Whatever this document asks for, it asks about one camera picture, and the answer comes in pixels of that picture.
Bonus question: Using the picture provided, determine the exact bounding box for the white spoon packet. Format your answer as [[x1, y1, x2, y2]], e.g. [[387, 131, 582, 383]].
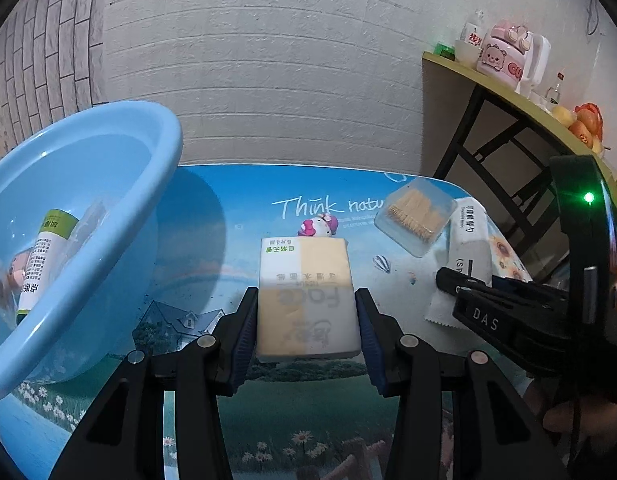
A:
[[425, 197, 492, 330]]

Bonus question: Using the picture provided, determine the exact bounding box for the yellow white face tissue pack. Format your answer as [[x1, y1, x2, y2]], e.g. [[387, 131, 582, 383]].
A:
[[256, 236, 361, 363]]

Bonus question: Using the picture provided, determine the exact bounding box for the person right hand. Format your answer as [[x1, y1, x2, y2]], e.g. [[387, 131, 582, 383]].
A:
[[523, 380, 617, 443]]

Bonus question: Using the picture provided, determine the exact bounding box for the clear box of toothpicks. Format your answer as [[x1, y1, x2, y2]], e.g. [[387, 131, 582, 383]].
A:
[[374, 178, 457, 258]]

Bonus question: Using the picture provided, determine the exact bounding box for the light blue plastic basin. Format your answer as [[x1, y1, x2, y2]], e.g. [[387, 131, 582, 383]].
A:
[[0, 101, 182, 400]]

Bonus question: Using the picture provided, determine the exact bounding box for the pink white kitty toy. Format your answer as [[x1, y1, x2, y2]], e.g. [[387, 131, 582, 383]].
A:
[[298, 214, 339, 237]]

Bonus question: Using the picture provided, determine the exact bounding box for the yellow folding side table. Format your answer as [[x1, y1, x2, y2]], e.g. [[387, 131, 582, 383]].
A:
[[420, 52, 589, 278]]

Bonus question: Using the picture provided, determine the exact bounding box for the yellow fruit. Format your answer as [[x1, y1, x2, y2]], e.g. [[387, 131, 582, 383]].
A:
[[551, 105, 577, 128]]

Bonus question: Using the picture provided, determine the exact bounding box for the clear bag with pink snack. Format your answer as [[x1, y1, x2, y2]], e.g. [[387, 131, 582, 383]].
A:
[[0, 249, 31, 330]]

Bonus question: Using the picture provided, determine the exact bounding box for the orange fruit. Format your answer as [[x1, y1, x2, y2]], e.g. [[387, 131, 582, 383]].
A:
[[569, 103, 604, 155]]

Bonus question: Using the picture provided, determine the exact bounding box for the clear glass bottle red cap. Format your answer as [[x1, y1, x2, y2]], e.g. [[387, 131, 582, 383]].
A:
[[545, 72, 565, 105]]

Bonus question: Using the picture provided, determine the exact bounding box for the green white cylindrical can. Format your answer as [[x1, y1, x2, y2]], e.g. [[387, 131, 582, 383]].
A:
[[16, 209, 78, 324]]

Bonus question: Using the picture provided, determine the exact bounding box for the green small box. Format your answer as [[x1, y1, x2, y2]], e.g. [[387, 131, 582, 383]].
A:
[[433, 42, 455, 61]]

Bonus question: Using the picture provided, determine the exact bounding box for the white electric kettle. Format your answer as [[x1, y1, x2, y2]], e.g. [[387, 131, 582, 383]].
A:
[[517, 32, 551, 98]]

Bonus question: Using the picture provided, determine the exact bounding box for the pink pig rice cooker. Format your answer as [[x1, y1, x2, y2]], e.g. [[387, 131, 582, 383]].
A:
[[476, 21, 531, 90]]

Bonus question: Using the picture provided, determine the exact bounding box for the white bottle red label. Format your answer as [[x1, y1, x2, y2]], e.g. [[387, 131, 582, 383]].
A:
[[459, 9, 485, 48]]

